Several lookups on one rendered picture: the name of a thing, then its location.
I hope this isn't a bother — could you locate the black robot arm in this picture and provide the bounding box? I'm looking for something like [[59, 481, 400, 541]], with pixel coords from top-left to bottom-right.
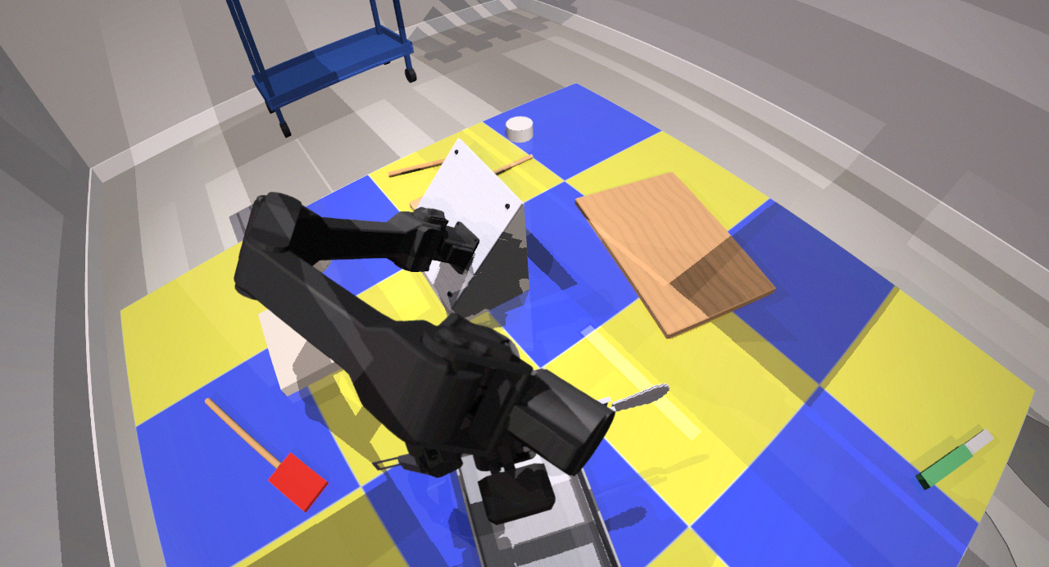
[[234, 192, 615, 479]]

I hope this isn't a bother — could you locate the white short cylinder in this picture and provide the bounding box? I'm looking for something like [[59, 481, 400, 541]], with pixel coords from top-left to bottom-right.
[[506, 116, 534, 143]]

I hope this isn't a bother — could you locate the grey metal roasting tin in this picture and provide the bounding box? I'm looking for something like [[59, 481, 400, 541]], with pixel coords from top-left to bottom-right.
[[456, 454, 621, 567]]

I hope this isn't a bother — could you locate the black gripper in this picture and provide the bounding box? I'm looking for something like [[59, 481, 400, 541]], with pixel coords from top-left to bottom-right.
[[472, 435, 556, 525]]

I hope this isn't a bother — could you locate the light brown wooden board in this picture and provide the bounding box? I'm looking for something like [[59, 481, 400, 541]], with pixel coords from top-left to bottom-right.
[[575, 172, 776, 339]]

